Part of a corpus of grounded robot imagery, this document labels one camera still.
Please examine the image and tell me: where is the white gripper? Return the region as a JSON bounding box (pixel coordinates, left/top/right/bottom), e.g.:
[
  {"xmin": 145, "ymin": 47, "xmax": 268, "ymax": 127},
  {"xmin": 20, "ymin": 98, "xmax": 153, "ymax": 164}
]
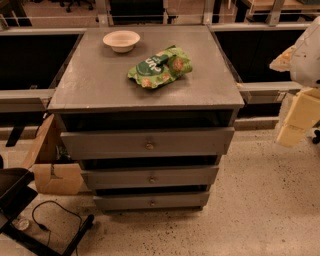
[{"xmin": 269, "ymin": 17, "xmax": 320, "ymax": 147}]

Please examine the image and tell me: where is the grey drawer cabinet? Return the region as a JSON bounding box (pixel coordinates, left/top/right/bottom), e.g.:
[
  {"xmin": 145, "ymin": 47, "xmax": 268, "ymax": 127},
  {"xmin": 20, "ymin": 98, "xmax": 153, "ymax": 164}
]
[{"xmin": 48, "ymin": 26, "xmax": 243, "ymax": 196}]

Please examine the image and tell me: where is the grey bottom drawer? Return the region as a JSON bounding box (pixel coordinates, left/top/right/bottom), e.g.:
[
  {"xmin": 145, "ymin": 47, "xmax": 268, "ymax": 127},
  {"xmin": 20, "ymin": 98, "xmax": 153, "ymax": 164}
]
[{"xmin": 93, "ymin": 192, "xmax": 209, "ymax": 211}]

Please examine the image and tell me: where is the black cable on floor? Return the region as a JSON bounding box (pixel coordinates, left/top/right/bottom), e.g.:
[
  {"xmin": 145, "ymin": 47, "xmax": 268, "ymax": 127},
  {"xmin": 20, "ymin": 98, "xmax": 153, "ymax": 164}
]
[{"xmin": 31, "ymin": 200, "xmax": 84, "ymax": 256}]

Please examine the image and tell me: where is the black chair frame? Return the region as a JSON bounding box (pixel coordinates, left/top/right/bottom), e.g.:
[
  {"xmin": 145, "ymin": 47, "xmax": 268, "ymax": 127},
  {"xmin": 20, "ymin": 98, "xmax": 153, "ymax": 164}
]
[{"xmin": 0, "ymin": 168, "xmax": 94, "ymax": 256}]

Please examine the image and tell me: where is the green snack bag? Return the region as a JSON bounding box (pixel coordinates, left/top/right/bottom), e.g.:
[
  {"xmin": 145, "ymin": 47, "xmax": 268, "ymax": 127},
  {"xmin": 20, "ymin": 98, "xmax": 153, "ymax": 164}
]
[{"xmin": 127, "ymin": 45, "xmax": 193, "ymax": 89}]

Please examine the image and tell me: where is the cardboard piece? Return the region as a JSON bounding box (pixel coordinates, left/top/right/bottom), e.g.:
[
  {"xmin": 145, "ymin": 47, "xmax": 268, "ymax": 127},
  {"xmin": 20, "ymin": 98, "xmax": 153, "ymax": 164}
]
[{"xmin": 32, "ymin": 163, "xmax": 83, "ymax": 195}]

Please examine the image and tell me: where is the grey top drawer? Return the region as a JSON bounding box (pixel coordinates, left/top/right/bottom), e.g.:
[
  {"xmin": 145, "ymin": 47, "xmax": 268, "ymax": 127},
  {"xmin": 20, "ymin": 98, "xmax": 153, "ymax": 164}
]
[{"xmin": 61, "ymin": 127, "xmax": 234, "ymax": 160}]

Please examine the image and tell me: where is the grey middle drawer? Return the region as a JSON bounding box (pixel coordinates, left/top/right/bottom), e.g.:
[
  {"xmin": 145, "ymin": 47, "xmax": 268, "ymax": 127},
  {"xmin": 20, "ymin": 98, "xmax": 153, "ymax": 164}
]
[{"xmin": 81, "ymin": 166, "xmax": 219, "ymax": 190}]

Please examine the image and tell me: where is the grey drawer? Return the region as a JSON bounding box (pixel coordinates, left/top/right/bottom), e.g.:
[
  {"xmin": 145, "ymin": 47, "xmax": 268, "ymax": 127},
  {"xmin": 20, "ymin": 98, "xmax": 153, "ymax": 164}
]
[
  {"xmin": 93, "ymin": 192, "xmax": 209, "ymax": 211},
  {"xmin": 81, "ymin": 166, "xmax": 219, "ymax": 190},
  {"xmin": 61, "ymin": 127, "xmax": 234, "ymax": 160}
]

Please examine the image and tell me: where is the white bowl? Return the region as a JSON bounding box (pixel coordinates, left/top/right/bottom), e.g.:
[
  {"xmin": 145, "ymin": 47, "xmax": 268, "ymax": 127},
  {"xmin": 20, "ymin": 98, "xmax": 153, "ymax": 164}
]
[{"xmin": 103, "ymin": 30, "xmax": 140, "ymax": 53}]

